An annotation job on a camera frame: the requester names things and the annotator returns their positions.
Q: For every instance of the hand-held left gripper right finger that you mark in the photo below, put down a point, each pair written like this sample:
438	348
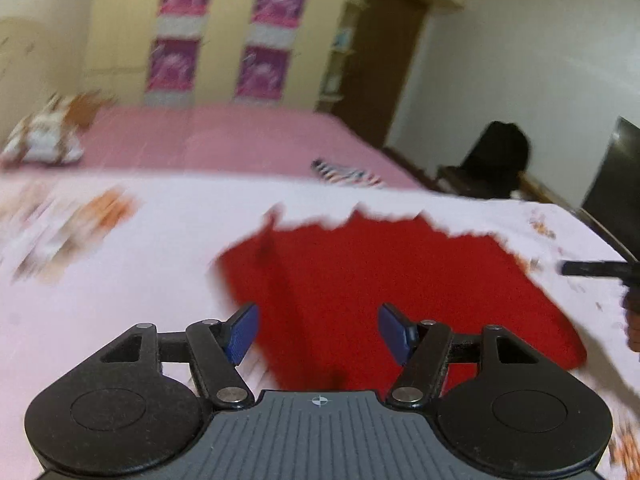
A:
395	332

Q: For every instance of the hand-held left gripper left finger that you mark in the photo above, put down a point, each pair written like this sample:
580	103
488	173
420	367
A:
243	332

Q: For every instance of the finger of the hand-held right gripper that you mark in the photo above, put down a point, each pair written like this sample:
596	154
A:
590	267

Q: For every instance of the red long-sleeved sweater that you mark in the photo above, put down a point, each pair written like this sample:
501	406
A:
375	270

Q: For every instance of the person's right hand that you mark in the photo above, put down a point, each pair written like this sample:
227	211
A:
634	330

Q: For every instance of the wooden television cabinet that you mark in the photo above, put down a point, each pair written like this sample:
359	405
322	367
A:
560	200

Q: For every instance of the black television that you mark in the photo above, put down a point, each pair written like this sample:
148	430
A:
617	180

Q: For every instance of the black backpack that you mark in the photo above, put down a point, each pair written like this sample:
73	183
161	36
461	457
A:
497	155

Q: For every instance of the white floral blanket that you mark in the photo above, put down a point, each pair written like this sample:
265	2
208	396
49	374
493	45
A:
100	285

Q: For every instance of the striped cloth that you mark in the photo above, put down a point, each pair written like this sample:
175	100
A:
345	172

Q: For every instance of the pink bed sheet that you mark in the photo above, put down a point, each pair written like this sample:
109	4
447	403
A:
225	140

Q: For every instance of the brown wooden door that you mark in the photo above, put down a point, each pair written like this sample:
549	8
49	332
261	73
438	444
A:
380	65

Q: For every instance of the orange patterned pillow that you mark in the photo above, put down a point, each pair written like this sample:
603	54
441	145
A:
85	107

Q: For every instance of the white floral pillow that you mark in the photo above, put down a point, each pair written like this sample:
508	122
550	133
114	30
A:
42	135

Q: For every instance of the cream corner shelf unit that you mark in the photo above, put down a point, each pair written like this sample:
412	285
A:
340	50

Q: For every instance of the cream wardrobe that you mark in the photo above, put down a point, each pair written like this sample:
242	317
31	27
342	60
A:
225	20

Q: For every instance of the cream round headboard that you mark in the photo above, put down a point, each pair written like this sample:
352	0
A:
30	60

